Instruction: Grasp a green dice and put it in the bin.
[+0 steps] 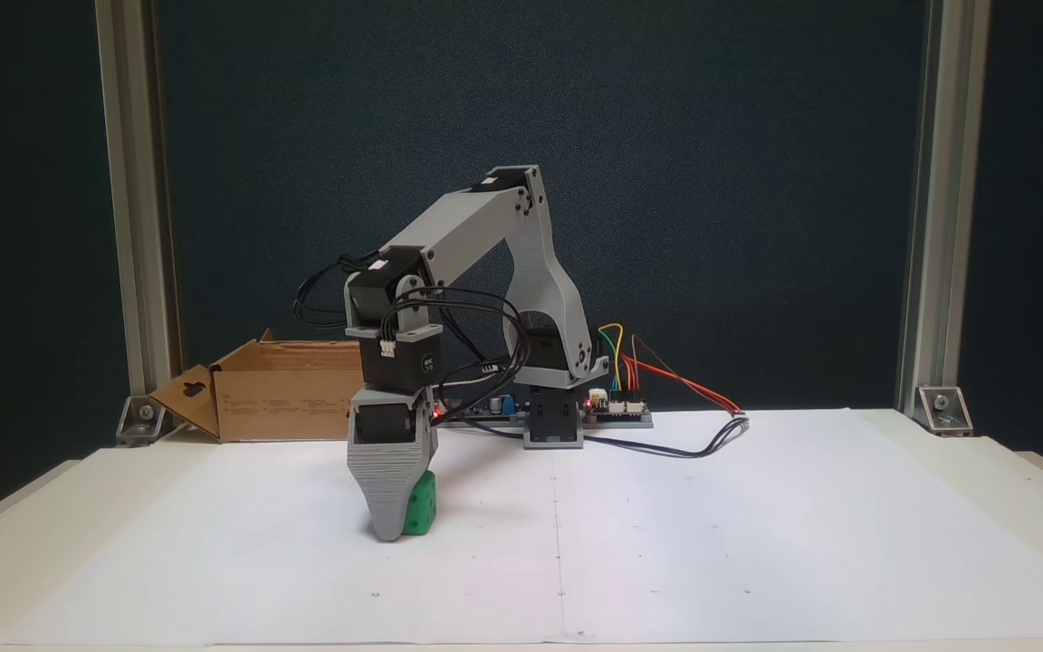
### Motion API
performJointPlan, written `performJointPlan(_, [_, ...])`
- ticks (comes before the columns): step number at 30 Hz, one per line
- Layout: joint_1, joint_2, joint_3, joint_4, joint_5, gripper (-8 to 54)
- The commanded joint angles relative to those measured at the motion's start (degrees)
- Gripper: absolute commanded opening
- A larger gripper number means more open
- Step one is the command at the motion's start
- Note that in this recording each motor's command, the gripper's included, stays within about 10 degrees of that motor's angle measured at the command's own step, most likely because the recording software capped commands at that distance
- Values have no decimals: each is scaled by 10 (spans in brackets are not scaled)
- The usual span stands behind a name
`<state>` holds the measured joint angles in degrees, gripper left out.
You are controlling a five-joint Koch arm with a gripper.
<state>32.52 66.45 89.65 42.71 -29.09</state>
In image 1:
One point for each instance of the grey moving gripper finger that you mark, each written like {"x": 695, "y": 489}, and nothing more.
{"x": 430, "y": 451}

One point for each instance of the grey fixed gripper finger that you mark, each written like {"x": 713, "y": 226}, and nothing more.
{"x": 387, "y": 489}

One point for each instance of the green die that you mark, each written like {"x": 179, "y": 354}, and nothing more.
{"x": 424, "y": 507}

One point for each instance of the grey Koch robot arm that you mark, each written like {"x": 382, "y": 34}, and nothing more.
{"x": 476, "y": 226}

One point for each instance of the blue circuit board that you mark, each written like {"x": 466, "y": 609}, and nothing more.
{"x": 485, "y": 409}

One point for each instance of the open cardboard box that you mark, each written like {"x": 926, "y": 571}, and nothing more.
{"x": 286, "y": 403}

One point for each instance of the circuit board with white connector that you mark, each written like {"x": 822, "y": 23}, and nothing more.
{"x": 617, "y": 412}

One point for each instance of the metal corner bracket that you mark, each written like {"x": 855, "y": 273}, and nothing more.
{"x": 141, "y": 418}
{"x": 944, "y": 409}

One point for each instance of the aluminium profile post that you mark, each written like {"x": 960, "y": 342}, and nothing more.
{"x": 942, "y": 181}
{"x": 132, "y": 181}

